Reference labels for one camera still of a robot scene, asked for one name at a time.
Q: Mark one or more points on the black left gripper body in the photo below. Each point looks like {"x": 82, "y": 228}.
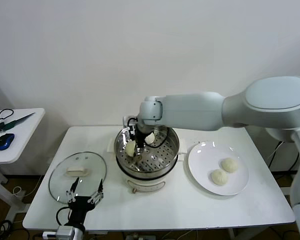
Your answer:
{"x": 78, "y": 207}

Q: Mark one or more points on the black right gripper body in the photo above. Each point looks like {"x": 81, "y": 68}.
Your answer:
{"x": 140, "y": 137}

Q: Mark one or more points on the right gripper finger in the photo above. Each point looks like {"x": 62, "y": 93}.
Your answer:
{"x": 140, "y": 153}

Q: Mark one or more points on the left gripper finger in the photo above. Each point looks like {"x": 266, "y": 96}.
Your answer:
{"x": 100, "y": 186}
{"x": 74, "y": 186}

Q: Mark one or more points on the white steamed baozi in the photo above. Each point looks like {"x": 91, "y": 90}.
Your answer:
{"x": 150, "y": 138}
{"x": 229, "y": 165}
{"x": 130, "y": 149}
{"x": 218, "y": 178}

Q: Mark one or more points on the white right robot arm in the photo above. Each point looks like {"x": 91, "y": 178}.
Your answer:
{"x": 202, "y": 110}

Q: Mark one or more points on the stainless steel steamer basket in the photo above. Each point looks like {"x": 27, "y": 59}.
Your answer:
{"x": 162, "y": 152}

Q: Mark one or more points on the white electric cooker pot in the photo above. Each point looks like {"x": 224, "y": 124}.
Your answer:
{"x": 147, "y": 183}

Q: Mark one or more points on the white side table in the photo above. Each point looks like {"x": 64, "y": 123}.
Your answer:
{"x": 27, "y": 140}

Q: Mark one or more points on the white round plate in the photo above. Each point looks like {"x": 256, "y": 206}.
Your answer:
{"x": 207, "y": 160}

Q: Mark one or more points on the blue computer mouse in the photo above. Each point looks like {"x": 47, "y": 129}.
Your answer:
{"x": 5, "y": 142}

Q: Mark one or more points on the black furniture foot bar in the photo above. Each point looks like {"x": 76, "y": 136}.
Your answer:
{"x": 285, "y": 174}

